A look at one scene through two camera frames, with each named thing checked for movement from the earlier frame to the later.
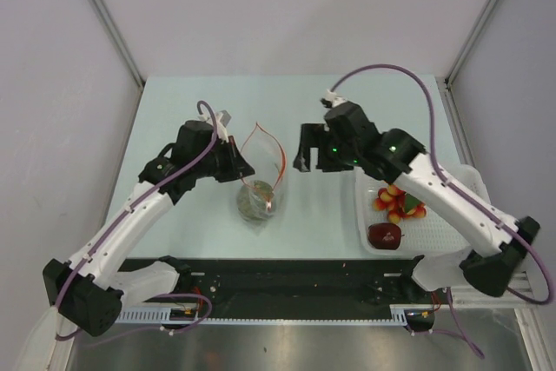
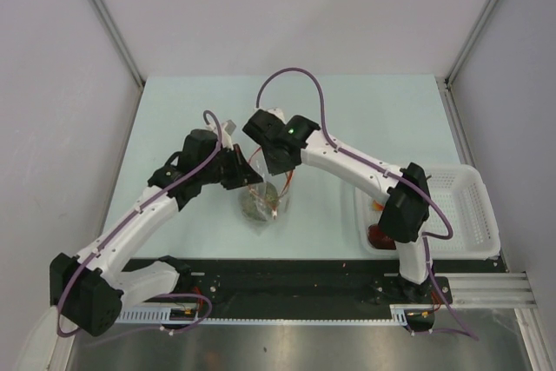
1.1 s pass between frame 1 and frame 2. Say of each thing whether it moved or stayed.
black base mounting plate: stayed
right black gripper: moved
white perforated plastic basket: stayed
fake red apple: stayed
